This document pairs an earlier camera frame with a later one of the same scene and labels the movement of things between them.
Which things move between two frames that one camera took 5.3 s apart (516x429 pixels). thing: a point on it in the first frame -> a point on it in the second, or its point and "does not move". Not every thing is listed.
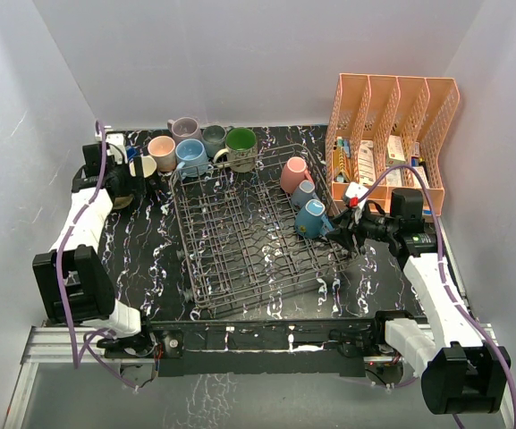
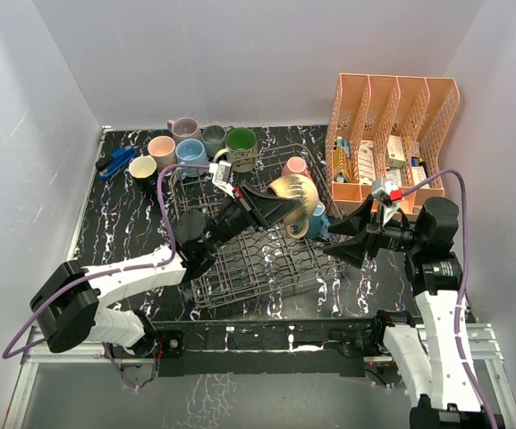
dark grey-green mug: [214, 138] does not move
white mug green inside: [241, 149] does not move
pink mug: [293, 172] does not move
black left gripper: [133, 185] -> [270, 209]
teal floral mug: [310, 222] does not move
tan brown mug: [120, 202] -> [299, 188]
